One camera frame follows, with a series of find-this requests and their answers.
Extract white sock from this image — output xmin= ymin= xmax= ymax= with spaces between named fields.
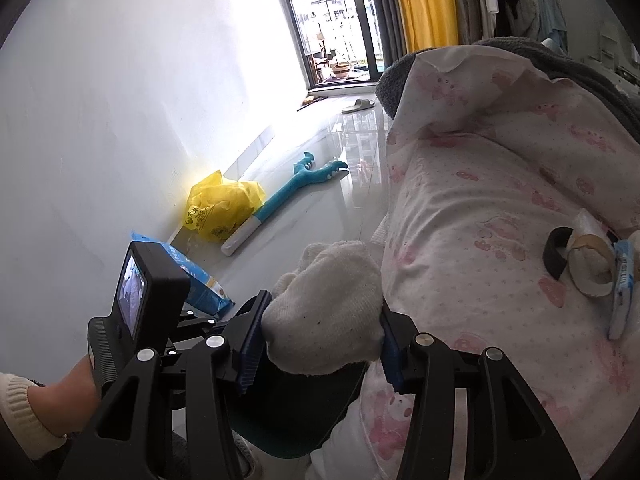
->
xmin=262 ymin=240 xmax=384 ymax=376

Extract cardboard tape roll ring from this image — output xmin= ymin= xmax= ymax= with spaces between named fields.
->
xmin=566 ymin=233 xmax=618 ymax=298

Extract dark green trash bin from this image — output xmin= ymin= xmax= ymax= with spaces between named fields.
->
xmin=222 ymin=358 xmax=368 ymax=460

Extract person's left hand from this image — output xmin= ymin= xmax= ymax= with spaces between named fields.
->
xmin=27 ymin=356 xmax=101 ymax=437

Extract blue pet food bag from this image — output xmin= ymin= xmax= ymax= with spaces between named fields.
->
xmin=131 ymin=232 xmax=234 ymax=316

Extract grey fluffy slipper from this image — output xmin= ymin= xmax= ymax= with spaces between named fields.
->
xmin=232 ymin=432 xmax=262 ymax=480

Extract yellow plastic bag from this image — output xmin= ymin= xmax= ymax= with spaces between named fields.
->
xmin=182 ymin=170 xmax=266 ymax=243

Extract teal dinosaur grabber toy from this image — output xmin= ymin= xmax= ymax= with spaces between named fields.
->
xmin=220 ymin=152 xmax=349 ymax=256

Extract blue white wrapper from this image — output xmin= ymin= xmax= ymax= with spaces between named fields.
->
xmin=608 ymin=240 xmax=634 ymax=341

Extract pink patterned white duvet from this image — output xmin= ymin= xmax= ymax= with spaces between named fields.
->
xmin=359 ymin=44 xmax=640 ymax=480

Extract beige slipper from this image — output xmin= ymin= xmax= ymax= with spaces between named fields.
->
xmin=342 ymin=99 xmax=375 ymax=114

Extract black framed balcony door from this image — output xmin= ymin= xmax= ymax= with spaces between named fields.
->
xmin=284 ymin=0 xmax=385 ymax=89

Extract dark grey blanket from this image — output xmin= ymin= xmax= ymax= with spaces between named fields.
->
xmin=375 ymin=37 xmax=639 ymax=140

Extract dark grey curtain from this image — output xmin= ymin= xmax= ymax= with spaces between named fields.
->
xmin=373 ymin=0 xmax=408 ymax=66

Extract yellow curtain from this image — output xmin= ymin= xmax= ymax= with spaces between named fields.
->
xmin=398 ymin=0 xmax=459 ymax=52

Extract hanging clothes on rack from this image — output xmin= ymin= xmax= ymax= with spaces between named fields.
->
xmin=454 ymin=0 xmax=568 ymax=54

